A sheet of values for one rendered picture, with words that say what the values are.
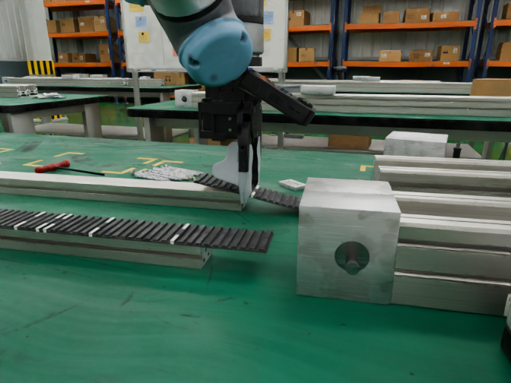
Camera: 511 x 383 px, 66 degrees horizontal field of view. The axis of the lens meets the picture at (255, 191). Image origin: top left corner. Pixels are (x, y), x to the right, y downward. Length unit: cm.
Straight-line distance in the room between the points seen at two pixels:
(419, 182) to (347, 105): 148
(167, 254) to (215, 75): 21
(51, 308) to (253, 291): 19
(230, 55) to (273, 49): 295
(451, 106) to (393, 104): 25
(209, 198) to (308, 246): 29
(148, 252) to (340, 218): 23
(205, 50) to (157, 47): 337
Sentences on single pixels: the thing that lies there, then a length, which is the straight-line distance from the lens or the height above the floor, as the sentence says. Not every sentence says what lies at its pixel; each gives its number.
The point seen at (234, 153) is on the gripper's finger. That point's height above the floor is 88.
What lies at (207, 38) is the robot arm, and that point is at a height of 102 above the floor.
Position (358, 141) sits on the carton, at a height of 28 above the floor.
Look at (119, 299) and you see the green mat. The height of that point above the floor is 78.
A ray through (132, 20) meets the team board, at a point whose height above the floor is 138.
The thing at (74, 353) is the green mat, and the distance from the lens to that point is 37.
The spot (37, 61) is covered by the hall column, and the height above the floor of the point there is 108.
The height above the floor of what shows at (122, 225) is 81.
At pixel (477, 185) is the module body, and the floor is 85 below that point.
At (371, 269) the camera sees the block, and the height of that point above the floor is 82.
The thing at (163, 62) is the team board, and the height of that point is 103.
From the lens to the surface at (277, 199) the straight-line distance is 61.
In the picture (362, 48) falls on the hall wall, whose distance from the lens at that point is 1097.
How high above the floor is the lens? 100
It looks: 18 degrees down
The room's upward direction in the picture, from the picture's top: straight up
